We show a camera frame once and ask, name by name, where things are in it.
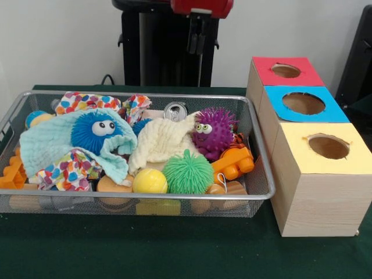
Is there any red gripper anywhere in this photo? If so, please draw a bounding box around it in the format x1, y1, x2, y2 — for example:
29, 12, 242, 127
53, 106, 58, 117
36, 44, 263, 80
171, 0, 234, 55

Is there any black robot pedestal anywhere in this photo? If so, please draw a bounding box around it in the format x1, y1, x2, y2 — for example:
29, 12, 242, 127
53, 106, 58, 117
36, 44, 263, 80
112, 0, 233, 88

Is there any small colourful dotted cloth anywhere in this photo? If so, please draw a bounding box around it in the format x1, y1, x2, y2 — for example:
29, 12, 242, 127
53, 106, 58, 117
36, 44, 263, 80
36, 148, 103, 191

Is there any silver can with pull tab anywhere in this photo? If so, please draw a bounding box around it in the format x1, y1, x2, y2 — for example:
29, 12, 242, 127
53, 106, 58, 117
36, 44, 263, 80
164, 102, 188, 121

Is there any green spiky rubber ball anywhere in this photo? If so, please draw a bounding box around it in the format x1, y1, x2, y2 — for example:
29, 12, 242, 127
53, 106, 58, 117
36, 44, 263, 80
162, 150, 214, 195

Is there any shallow clear mesh bin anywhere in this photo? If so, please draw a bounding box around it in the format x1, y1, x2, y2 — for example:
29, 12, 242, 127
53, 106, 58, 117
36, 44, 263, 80
0, 90, 277, 219

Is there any mint green cloth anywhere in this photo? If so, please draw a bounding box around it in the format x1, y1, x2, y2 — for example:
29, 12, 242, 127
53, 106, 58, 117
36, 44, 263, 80
20, 108, 139, 184

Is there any large colourful dotted cloth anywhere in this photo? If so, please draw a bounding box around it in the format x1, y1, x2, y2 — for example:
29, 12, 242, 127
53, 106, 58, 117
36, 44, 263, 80
55, 92, 153, 126

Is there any wooden box with three holes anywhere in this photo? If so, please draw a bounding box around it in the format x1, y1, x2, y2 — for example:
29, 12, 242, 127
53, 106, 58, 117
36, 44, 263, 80
247, 56, 372, 238

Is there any orange toy building block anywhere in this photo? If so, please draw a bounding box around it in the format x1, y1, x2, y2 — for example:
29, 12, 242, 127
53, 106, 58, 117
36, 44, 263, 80
210, 144, 255, 185

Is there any small blue yellow ball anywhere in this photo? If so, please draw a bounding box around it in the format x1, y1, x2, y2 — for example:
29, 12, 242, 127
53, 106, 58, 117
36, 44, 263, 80
24, 110, 56, 129

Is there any tan orange ball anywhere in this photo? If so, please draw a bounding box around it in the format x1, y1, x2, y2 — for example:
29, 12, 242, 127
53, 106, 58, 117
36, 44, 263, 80
96, 174, 134, 204

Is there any black panel stand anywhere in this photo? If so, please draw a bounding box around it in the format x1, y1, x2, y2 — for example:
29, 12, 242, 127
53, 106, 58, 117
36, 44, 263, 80
337, 6, 372, 108

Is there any dark green table cloth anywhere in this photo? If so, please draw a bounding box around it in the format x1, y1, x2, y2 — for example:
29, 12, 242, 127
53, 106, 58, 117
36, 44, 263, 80
0, 84, 372, 279

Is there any purple spiky ball with eyes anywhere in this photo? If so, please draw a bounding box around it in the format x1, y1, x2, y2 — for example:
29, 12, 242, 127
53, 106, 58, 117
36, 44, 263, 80
191, 106, 238, 162

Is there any small orange plastic toy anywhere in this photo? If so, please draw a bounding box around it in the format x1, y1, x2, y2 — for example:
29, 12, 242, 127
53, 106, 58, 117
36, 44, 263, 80
0, 148, 28, 190

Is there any cream white cloth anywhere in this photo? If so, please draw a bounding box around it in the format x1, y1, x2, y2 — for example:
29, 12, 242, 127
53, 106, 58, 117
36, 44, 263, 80
128, 113, 201, 175

